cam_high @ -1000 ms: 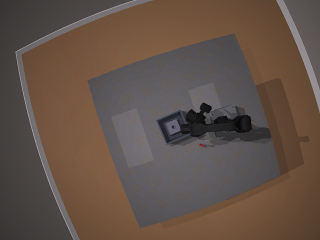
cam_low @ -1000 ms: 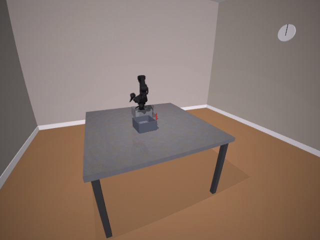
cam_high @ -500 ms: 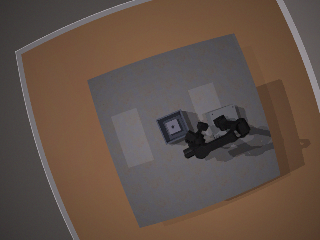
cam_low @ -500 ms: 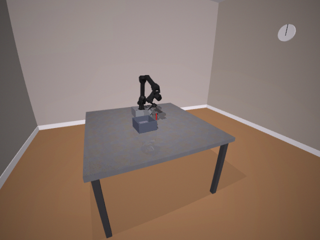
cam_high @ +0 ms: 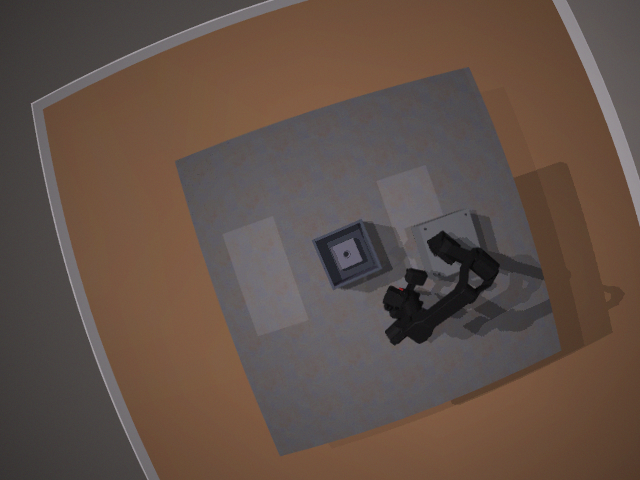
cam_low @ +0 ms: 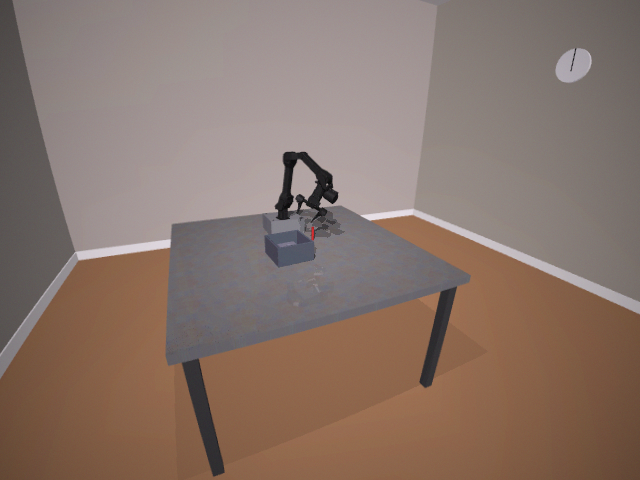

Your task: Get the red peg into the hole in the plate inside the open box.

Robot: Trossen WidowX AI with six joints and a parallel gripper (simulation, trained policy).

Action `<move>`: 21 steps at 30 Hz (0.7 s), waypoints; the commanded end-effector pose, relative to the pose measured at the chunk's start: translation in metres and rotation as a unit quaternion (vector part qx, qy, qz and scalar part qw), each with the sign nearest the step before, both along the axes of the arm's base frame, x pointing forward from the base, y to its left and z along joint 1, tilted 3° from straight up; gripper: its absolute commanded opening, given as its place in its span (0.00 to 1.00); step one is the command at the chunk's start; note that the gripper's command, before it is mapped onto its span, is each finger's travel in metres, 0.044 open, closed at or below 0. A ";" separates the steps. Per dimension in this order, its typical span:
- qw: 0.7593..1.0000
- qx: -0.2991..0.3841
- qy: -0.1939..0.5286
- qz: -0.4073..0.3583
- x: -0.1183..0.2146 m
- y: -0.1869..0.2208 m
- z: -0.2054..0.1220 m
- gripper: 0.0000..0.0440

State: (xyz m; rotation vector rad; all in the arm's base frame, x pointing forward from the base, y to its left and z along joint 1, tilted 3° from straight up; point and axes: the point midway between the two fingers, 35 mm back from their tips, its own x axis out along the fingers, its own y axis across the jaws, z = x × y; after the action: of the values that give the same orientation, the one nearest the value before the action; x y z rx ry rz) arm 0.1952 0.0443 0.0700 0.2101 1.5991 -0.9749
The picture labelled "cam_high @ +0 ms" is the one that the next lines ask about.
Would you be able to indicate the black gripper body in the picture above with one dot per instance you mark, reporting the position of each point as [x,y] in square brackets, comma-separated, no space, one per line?
[413,277]

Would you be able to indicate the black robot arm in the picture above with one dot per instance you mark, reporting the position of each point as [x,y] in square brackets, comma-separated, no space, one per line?
[419,322]

